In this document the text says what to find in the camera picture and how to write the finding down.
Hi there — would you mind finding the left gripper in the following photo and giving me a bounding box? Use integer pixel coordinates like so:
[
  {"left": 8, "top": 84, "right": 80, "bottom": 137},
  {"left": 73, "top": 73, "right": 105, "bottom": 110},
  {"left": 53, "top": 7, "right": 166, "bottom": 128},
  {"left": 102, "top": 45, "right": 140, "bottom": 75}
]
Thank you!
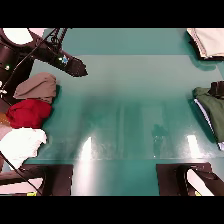
[{"left": 59, "top": 53, "right": 89, "bottom": 78}]

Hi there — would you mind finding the grey-brown garment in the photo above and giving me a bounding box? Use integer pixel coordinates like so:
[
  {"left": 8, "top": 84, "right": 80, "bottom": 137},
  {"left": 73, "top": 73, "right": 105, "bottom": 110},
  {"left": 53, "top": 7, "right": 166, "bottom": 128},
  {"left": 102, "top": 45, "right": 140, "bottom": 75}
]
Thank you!
[{"left": 13, "top": 72, "right": 58, "bottom": 105}]

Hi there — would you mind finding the red garment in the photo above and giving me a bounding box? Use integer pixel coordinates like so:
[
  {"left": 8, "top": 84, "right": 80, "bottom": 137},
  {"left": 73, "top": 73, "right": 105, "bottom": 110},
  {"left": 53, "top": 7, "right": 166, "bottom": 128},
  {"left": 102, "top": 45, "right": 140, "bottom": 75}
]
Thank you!
[{"left": 5, "top": 98, "right": 54, "bottom": 130}]

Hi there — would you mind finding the beige garment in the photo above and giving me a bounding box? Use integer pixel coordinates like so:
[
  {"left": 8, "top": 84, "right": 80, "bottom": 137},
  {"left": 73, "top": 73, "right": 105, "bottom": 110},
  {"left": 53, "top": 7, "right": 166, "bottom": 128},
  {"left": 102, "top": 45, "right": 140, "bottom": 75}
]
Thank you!
[{"left": 186, "top": 27, "right": 224, "bottom": 59}]

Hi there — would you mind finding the green garment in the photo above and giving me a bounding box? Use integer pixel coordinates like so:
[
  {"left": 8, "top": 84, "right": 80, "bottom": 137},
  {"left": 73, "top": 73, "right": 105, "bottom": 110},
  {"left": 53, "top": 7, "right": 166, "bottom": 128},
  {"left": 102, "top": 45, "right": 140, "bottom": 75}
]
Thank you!
[{"left": 192, "top": 86, "right": 224, "bottom": 144}]

